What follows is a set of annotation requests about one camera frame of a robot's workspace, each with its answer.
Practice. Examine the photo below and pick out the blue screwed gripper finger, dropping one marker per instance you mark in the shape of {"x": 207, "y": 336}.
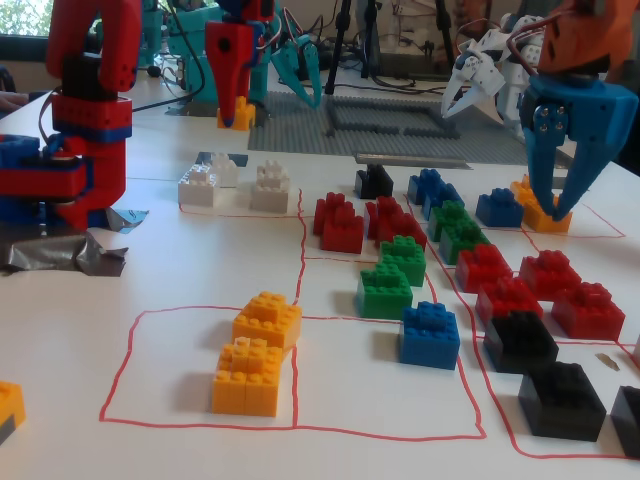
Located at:
{"x": 542, "y": 150}

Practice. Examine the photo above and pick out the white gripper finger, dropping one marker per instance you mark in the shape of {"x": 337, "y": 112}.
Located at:
{"x": 469, "y": 101}
{"x": 451, "y": 100}

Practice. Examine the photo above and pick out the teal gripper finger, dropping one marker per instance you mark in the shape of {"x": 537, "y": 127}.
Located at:
{"x": 314, "y": 65}
{"x": 295, "y": 70}

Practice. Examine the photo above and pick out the red blue gripper body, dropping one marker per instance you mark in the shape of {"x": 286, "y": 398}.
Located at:
{"x": 227, "y": 55}

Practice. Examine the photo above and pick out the blue plain gripper finger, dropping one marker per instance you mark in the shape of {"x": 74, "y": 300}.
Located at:
{"x": 592, "y": 170}

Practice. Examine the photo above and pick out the red blue fixed gripper finger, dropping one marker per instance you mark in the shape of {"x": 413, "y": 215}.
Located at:
{"x": 227, "y": 70}

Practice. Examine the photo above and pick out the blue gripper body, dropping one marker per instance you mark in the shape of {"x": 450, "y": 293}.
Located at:
{"x": 592, "y": 107}

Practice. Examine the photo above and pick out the yellow lego block grey patch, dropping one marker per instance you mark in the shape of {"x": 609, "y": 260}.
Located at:
{"x": 245, "y": 117}
{"x": 9, "y": 405}

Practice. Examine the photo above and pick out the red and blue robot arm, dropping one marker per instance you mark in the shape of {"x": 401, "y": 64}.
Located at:
{"x": 100, "y": 175}

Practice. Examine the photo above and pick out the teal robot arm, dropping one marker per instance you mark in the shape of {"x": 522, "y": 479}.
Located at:
{"x": 152, "y": 30}
{"x": 190, "y": 30}

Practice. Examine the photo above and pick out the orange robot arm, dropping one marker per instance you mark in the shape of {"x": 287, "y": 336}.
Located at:
{"x": 575, "y": 35}

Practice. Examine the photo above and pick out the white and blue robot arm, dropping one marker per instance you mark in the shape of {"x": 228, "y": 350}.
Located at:
{"x": 515, "y": 100}

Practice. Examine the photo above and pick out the blue lego block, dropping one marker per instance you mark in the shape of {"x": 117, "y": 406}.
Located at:
{"x": 445, "y": 195}
{"x": 430, "y": 345}
{"x": 497, "y": 212}
{"x": 422, "y": 185}

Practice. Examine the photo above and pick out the white lego block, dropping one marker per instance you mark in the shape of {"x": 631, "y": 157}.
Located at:
{"x": 636, "y": 352}
{"x": 200, "y": 192}
{"x": 227, "y": 172}
{"x": 270, "y": 200}
{"x": 272, "y": 170}

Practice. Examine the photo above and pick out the red lego block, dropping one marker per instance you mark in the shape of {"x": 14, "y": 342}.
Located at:
{"x": 547, "y": 275}
{"x": 587, "y": 315}
{"x": 480, "y": 272}
{"x": 372, "y": 215}
{"x": 342, "y": 237}
{"x": 327, "y": 210}
{"x": 400, "y": 232}
{"x": 505, "y": 300}

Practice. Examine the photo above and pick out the green lego block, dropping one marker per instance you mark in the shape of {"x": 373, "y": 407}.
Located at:
{"x": 447, "y": 215}
{"x": 407, "y": 260}
{"x": 385, "y": 297}
{"x": 457, "y": 245}

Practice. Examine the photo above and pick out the black lego block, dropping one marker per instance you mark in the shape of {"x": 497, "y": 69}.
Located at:
{"x": 629, "y": 420}
{"x": 560, "y": 405}
{"x": 520, "y": 345}
{"x": 372, "y": 185}

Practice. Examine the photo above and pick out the black stand pole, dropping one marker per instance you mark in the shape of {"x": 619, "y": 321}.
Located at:
{"x": 442, "y": 30}

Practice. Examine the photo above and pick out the black tripod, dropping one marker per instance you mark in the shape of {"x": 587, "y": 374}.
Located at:
{"x": 372, "y": 40}

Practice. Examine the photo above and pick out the grey lego baseplate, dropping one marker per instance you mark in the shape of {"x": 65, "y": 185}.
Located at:
{"x": 300, "y": 135}

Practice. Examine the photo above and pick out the long grey tape strip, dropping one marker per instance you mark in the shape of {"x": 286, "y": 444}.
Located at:
{"x": 425, "y": 161}

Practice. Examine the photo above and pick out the dark grey brick frame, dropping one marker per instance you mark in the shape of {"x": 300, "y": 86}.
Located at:
{"x": 430, "y": 132}

